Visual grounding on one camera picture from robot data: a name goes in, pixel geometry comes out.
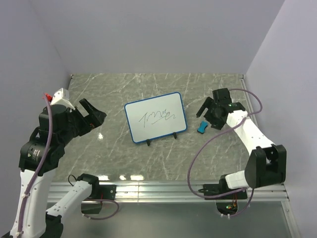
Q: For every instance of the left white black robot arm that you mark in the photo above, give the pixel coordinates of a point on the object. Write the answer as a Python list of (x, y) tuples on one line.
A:
[(39, 159)]

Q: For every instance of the aluminium mounting rail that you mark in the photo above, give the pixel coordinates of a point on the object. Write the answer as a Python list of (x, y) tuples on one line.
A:
[(178, 191)]

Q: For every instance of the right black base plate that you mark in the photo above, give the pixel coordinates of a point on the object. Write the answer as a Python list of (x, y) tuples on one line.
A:
[(217, 189)]

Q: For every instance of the right aluminium side rail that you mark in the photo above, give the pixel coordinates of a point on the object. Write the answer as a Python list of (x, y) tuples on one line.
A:
[(248, 99)]

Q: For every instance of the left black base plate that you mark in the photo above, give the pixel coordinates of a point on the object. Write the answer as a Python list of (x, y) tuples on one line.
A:
[(107, 192)]

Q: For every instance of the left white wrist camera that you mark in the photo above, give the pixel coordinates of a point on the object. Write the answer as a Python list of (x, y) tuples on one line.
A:
[(60, 97)]

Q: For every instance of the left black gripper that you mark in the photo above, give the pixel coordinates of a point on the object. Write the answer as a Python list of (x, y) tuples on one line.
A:
[(96, 117)]

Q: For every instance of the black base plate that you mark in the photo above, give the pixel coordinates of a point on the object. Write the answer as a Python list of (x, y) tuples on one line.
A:
[(217, 189), (107, 192)]

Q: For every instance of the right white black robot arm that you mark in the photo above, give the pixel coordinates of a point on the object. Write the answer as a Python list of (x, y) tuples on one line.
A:
[(267, 161)]

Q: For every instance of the blue whiteboard eraser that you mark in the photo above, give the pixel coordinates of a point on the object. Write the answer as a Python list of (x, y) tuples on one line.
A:
[(202, 127)]

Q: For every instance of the blue framed small whiteboard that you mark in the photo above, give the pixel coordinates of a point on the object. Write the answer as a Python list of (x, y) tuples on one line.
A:
[(156, 117)]

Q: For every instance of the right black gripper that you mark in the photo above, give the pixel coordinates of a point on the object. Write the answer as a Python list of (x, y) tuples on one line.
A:
[(209, 104)]

